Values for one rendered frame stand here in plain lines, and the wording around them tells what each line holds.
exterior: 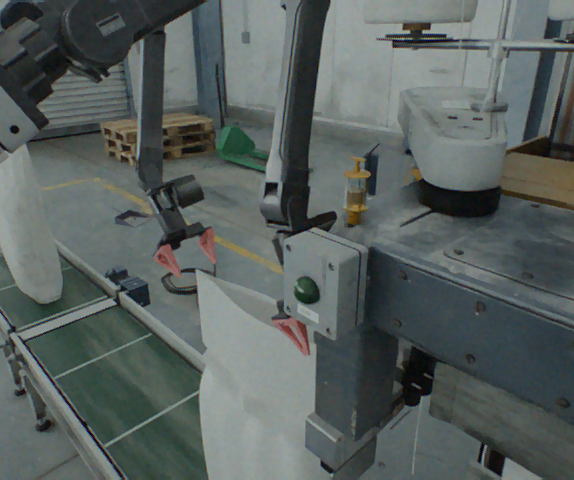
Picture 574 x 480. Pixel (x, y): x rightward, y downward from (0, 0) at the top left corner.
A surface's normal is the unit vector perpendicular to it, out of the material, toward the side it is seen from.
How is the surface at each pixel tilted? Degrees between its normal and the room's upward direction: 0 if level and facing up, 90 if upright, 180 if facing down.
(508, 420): 90
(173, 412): 0
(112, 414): 0
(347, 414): 90
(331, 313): 90
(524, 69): 90
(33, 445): 0
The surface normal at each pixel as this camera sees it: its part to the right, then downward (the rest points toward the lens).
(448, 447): -0.01, -0.91
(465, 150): -0.35, 0.39
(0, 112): 0.68, 0.29
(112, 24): 0.57, 0.11
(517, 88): -0.73, 0.29
